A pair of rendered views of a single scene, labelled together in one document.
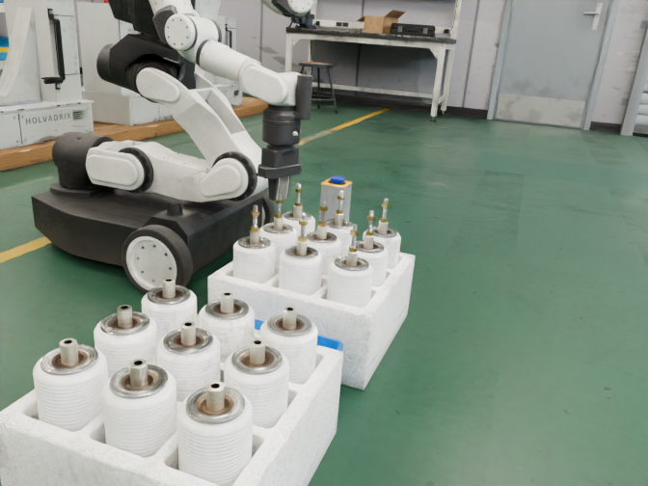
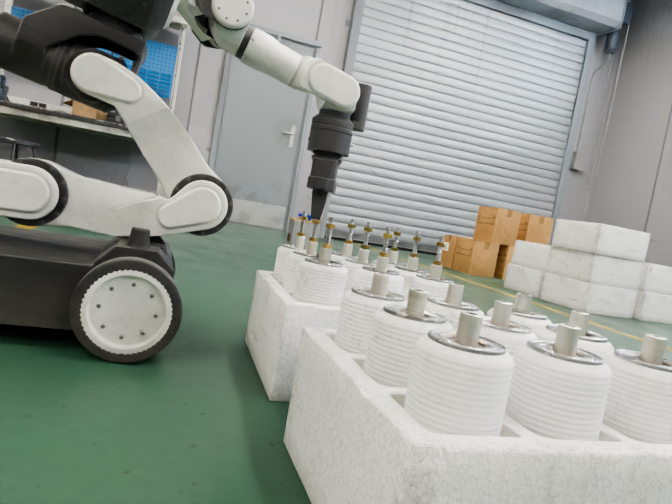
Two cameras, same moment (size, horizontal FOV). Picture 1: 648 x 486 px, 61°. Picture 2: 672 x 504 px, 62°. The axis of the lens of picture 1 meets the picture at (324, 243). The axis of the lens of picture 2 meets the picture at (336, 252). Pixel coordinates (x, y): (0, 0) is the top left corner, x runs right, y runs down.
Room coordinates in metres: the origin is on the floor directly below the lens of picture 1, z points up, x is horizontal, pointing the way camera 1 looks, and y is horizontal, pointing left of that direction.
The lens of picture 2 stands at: (0.32, 0.79, 0.36)
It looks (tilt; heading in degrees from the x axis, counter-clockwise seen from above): 4 degrees down; 323
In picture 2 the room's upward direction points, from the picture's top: 10 degrees clockwise
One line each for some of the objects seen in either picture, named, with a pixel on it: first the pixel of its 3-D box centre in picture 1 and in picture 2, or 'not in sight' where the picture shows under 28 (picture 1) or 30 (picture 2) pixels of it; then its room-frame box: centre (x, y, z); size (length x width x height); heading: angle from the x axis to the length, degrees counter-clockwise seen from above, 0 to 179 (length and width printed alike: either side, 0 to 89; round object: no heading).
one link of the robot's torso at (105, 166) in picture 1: (132, 164); (13, 187); (1.72, 0.62, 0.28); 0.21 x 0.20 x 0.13; 71
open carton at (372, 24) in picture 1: (380, 21); (90, 108); (6.05, -0.41, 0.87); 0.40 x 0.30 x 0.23; 57
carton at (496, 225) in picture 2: not in sight; (496, 225); (3.43, -3.27, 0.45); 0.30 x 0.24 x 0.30; 163
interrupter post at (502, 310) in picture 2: (188, 334); (501, 314); (0.74, 0.20, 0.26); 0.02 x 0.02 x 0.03
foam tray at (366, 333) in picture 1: (317, 297); (349, 334); (1.25, 0.01, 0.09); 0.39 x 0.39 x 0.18; 69
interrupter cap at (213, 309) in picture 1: (227, 309); (452, 304); (0.85, 0.16, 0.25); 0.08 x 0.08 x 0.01
